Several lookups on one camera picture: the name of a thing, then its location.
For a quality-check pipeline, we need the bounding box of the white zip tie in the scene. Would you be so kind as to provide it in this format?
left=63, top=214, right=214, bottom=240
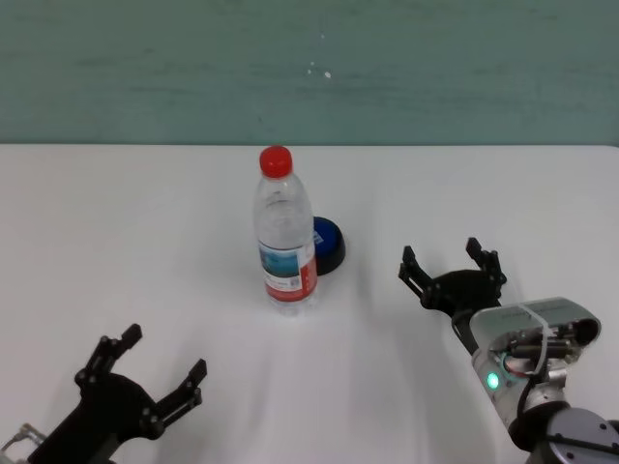
left=516, top=303, right=553, bottom=376

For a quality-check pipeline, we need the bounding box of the blue push button black base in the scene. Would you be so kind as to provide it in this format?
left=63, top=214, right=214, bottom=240
left=311, top=216, right=347, bottom=276

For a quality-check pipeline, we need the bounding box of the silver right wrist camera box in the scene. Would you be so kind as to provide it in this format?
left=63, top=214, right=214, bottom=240
left=469, top=296, right=603, bottom=376

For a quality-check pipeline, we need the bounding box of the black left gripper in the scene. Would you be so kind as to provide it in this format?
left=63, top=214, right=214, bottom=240
left=26, top=323, right=208, bottom=464

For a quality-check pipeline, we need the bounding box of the clear water bottle red cap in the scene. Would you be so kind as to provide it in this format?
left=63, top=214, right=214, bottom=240
left=251, top=145, right=320, bottom=318

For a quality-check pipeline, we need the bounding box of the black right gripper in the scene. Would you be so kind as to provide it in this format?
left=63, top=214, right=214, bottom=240
left=398, top=236, right=508, bottom=354

